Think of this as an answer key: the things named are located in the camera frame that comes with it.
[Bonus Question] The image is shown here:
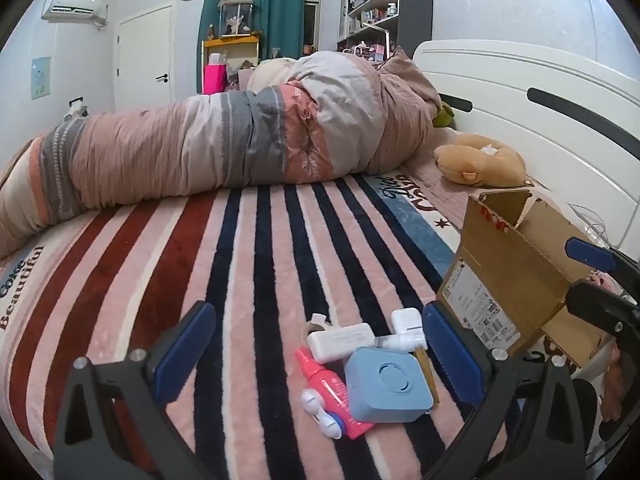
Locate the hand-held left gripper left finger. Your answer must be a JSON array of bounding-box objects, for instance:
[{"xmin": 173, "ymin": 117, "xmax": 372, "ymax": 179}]
[{"xmin": 52, "ymin": 301, "xmax": 217, "ymax": 480}]

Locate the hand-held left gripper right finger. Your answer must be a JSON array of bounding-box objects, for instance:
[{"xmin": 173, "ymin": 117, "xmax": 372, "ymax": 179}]
[{"xmin": 422, "ymin": 302, "xmax": 586, "ymax": 480}]

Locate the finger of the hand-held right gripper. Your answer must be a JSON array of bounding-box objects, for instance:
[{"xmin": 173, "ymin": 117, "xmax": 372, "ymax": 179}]
[
  {"xmin": 566, "ymin": 280, "xmax": 640, "ymax": 336},
  {"xmin": 565, "ymin": 237, "xmax": 640, "ymax": 281}
]

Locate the gold tube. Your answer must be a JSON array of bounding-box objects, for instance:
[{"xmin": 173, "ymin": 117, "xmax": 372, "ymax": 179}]
[{"xmin": 414, "ymin": 347, "xmax": 441, "ymax": 406}]

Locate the white earbuds case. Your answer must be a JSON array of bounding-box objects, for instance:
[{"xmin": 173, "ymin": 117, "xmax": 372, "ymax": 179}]
[{"xmin": 391, "ymin": 308, "xmax": 427, "ymax": 350}]

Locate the small white spray bottle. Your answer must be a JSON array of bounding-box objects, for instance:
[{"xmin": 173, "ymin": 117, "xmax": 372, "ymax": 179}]
[{"xmin": 372, "ymin": 332, "xmax": 426, "ymax": 352}]

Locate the blue square plastic case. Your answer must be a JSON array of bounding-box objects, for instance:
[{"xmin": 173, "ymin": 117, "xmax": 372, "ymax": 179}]
[{"xmin": 344, "ymin": 346, "xmax": 435, "ymax": 423}]

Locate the brown cardboard box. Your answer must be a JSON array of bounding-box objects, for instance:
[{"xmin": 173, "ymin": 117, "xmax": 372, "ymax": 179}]
[{"xmin": 436, "ymin": 187, "xmax": 613, "ymax": 368}]

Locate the white rectangular charger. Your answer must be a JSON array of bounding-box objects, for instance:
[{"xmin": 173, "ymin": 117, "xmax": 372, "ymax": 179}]
[{"xmin": 306, "ymin": 323, "xmax": 376, "ymax": 364}]

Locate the pink plastic bottle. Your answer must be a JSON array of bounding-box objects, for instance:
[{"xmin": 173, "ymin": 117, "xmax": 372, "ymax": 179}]
[{"xmin": 294, "ymin": 347, "xmax": 375, "ymax": 441}]

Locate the small grey tape roll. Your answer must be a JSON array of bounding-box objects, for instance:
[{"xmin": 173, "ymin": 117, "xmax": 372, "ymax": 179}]
[{"xmin": 301, "ymin": 313, "xmax": 328, "ymax": 342}]

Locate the white and blue correction tape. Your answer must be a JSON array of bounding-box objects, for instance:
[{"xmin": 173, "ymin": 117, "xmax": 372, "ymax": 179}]
[{"xmin": 300, "ymin": 390, "xmax": 345, "ymax": 440}]

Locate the person's right hand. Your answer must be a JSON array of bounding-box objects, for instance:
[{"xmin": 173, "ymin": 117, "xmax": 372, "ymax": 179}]
[{"xmin": 602, "ymin": 345, "xmax": 625, "ymax": 422}]

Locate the orange plush toy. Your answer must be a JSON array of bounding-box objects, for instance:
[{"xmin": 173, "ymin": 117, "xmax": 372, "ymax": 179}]
[{"xmin": 433, "ymin": 134, "xmax": 527, "ymax": 188}]

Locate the white bed headboard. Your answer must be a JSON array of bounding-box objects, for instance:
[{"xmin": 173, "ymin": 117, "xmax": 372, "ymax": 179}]
[{"xmin": 412, "ymin": 37, "xmax": 640, "ymax": 261}]

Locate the green plush toy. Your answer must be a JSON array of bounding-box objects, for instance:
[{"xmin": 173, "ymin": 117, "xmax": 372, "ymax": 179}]
[{"xmin": 432, "ymin": 102, "xmax": 457, "ymax": 128}]

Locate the pink and grey rolled quilt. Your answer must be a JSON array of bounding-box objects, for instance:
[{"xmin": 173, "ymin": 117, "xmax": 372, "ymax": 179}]
[{"xmin": 0, "ymin": 50, "xmax": 443, "ymax": 258}]

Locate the white door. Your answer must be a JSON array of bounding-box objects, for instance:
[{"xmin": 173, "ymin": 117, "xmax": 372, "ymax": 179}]
[{"xmin": 116, "ymin": 4, "xmax": 173, "ymax": 113}]

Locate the yellow cabinet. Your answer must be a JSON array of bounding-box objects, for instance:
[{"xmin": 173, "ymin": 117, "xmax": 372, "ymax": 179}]
[{"xmin": 201, "ymin": 36, "xmax": 261, "ymax": 95}]

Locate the black and white shelf unit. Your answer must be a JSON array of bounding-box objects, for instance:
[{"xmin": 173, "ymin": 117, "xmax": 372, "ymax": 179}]
[{"xmin": 336, "ymin": 0, "xmax": 433, "ymax": 61}]

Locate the glass display case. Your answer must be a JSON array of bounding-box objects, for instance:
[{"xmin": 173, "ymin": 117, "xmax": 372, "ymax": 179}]
[{"xmin": 216, "ymin": 0, "xmax": 255, "ymax": 38}]

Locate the teal curtain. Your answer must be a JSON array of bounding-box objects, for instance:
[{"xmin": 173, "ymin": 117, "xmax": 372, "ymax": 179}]
[{"xmin": 197, "ymin": 0, "xmax": 307, "ymax": 96}]

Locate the white air conditioner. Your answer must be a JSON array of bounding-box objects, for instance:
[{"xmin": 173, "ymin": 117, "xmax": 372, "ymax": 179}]
[{"xmin": 41, "ymin": 0, "xmax": 108, "ymax": 25}]

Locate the white cable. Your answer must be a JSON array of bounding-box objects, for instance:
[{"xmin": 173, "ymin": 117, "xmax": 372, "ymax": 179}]
[{"xmin": 565, "ymin": 202, "xmax": 618, "ymax": 251}]

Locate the blue wall poster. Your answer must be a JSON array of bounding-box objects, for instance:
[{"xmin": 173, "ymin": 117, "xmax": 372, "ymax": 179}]
[{"xmin": 31, "ymin": 56, "xmax": 52, "ymax": 100}]

